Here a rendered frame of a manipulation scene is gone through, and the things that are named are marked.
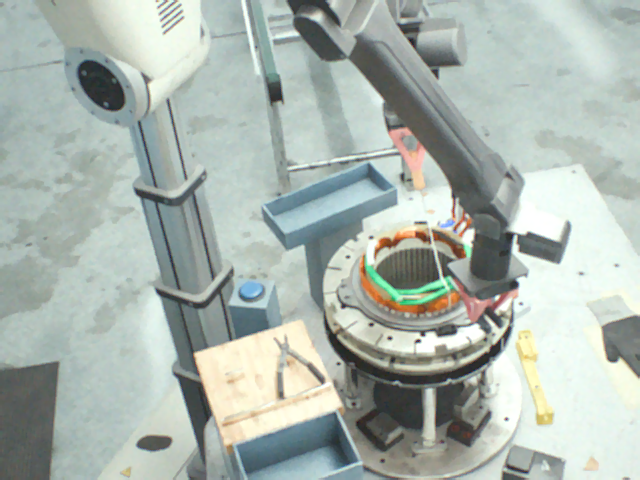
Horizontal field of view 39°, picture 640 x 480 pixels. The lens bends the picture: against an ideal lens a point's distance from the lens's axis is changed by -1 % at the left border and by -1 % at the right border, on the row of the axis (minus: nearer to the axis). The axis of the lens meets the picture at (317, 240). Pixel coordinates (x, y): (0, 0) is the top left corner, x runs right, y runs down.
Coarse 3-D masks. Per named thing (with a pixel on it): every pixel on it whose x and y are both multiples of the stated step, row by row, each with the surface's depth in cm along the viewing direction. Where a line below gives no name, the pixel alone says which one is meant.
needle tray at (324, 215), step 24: (360, 168) 184; (312, 192) 181; (336, 192) 184; (360, 192) 183; (384, 192) 176; (264, 216) 177; (288, 216) 179; (312, 216) 179; (336, 216) 173; (360, 216) 176; (288, 240) 171; (312, 240) 174; (336, 240) 179; (312, 264) 187; (312, 288) 193
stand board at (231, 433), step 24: (264, 336) 150; (288, 336) 150; (216, 360) 147; (240, 360) 147; (264, 360) 147; (312, 360) 146; (216, 384) 144; (240, 384) 143; (264, 384) 143; (288, 384) 142; (312, 384) 142; (216, 408) 140; (240, 408) 140; (288, 408) 139; (312, 408) 138; (336, 408) 138; (240, 432) 136; (264, 432) 136
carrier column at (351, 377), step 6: (348, 372) 166; (354, 372) 166; (348, 378) 167; (354, 378) 167; (348, 384) 168; (354, 384) 168; (348, 390) 170; (354, 390) 169; (348, 396) 171; (354, 396) 171
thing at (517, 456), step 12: (516, 444) 158; (516, 456) 155; (528, 456) 155; (540, 456) 156; (552, 456) 156; (504, 468) 155; (516, 468) 154; (528, 468) 153; (540, 468) 154; (552, 468) 154; (564, 468) 155
